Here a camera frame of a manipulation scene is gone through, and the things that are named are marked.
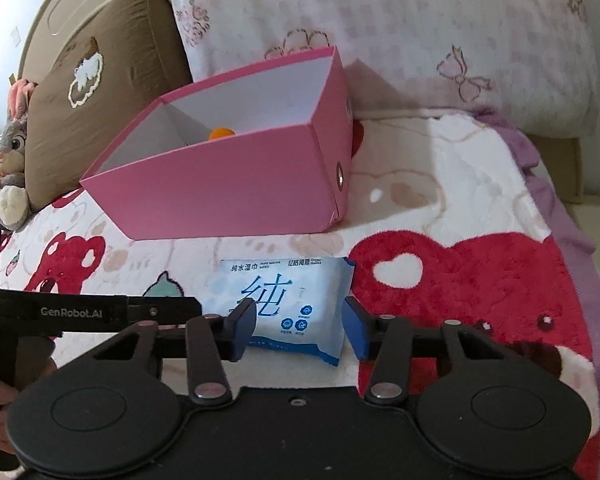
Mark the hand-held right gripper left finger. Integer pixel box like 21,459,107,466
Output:
92,298,257,405

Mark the beige bed frame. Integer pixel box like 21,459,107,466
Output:
522,132,600,206

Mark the pink floral pillow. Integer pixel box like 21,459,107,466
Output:
140,0,600,138

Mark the brown pillow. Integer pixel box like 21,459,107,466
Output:
24,0,193,211

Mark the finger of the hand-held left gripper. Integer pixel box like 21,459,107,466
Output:
127,296,202,331

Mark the bear printed blanket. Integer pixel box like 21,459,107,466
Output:
0,110,600,480

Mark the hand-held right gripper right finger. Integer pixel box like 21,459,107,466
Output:
343,296,508,405

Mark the pink cardboard box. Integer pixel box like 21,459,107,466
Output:
80,45,353,241

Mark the purple bed sheet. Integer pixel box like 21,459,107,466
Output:
472,110,600,411

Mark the grey plush bunny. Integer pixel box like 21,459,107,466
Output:
0,79,33,232

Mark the blue wet wipe pack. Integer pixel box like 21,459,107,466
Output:
200,256,356,367

